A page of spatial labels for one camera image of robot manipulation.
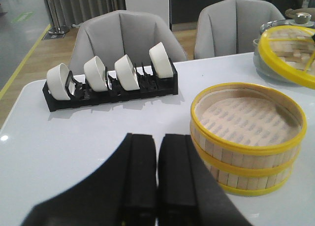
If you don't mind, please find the grey chair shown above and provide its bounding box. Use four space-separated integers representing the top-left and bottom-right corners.
68 10 187 75
194 0 284 59

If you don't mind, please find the white bowl far left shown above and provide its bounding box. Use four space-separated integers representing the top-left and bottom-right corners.
47 63 70 100

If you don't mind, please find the black bowl rack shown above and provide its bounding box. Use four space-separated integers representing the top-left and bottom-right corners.
42 61 178 112

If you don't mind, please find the grey chair left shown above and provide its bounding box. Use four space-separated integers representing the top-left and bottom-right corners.
68 10 187 75

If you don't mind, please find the white bowl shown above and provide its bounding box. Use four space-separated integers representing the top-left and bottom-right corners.
114 55 140 91
84 56 108 92
47 63 70 100
149 42 173 79

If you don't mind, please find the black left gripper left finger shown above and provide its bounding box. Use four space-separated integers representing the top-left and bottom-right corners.
22 133 157 226

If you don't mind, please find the bamboo steamer tray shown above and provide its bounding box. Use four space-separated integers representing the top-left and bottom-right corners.
204 162 293 196
190 82 307 177

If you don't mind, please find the glass pot lid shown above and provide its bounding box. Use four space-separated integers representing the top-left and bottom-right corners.
260 12 315 35

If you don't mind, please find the white bowl right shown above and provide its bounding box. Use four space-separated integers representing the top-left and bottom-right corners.
149 42 173 79

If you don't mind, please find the bamboo steamer lid yellow rim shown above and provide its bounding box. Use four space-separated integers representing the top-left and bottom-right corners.
258 26 315 89

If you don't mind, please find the grey chair right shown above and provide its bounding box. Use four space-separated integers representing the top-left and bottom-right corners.
194 0 284 59

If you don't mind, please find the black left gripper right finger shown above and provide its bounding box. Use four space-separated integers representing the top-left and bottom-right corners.
157 134 250 226

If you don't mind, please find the green electric cooking pot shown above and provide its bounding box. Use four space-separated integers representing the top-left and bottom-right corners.
252 38 292 83

